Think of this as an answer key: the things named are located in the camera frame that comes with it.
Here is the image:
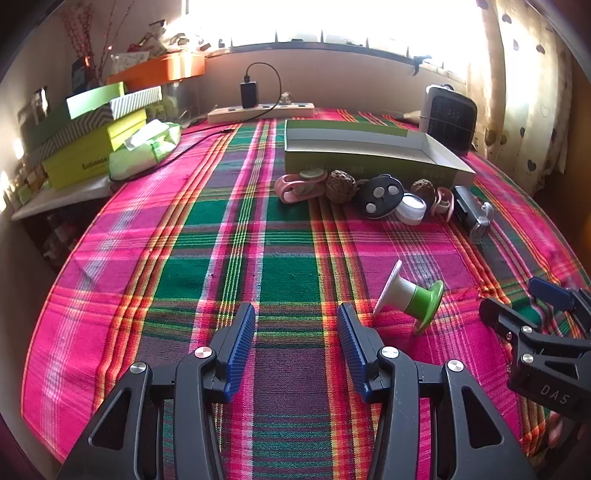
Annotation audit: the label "green tissue pack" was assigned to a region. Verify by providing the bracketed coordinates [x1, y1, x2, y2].
[108, 120, 182, 182]

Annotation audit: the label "white side shelf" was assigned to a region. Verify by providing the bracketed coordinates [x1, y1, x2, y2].
[10, 178, 112, 221]

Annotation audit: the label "yellow-green box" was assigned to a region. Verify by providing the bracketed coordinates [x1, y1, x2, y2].
[41, 108, 148, 191]

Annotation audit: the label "black silver handheld device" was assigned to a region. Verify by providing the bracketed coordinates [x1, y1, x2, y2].
[452, 185, 495, 243]

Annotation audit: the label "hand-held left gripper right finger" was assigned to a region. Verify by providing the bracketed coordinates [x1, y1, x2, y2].
[336, 302, 539, 480]

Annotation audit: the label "black round disc holder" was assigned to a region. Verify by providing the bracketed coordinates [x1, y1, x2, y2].
[355, 174, 405, 219]

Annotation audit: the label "small white jar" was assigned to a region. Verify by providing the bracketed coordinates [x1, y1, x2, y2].
[394, 194, 428, 226]

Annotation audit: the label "carved brown walnut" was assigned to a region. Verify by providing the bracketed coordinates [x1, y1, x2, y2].
[325, 170, 358, 203]
[411, 179, 437, 201]

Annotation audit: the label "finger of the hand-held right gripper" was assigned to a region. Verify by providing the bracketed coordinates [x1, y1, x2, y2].
[479, 298, 591, 370]
[527, 277, 591, 324]

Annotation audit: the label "pink silicone clip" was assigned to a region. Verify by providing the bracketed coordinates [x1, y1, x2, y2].
[274, 170, 329, 204]
[429, 187, 457, 217]

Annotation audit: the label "green white spool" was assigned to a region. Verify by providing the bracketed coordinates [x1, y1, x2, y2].
[373, 260, 445, 335]

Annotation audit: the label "beige power strip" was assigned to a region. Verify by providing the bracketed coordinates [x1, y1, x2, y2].
[207, 102, 315, 124]

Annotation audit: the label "light green box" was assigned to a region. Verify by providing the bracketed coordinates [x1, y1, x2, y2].
[66, 82, 127, 120]

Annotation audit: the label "green cardboard box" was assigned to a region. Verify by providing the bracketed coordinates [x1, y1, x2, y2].
[283, 119, 476, 189]

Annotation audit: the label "heart print curtain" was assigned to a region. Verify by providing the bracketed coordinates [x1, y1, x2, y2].
[466, 0, 573, 185]

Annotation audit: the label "orange box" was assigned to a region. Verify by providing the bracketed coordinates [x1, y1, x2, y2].
[107, 52, 206, 90]

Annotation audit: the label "red flower branches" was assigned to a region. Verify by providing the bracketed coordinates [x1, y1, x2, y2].
[62, 4, 116, 75]

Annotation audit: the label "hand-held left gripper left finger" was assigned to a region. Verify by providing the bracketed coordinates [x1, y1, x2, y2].
[55, 302, 257, 480]

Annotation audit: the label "small grey heater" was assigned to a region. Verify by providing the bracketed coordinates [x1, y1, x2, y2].
[424, 84, 478, 155]

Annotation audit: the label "black cable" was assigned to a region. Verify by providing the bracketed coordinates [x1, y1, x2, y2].
[108, 62, 282, 182]

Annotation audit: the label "grey chevron box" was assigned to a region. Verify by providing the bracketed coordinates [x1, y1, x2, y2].
[23, 108, 114, 162]

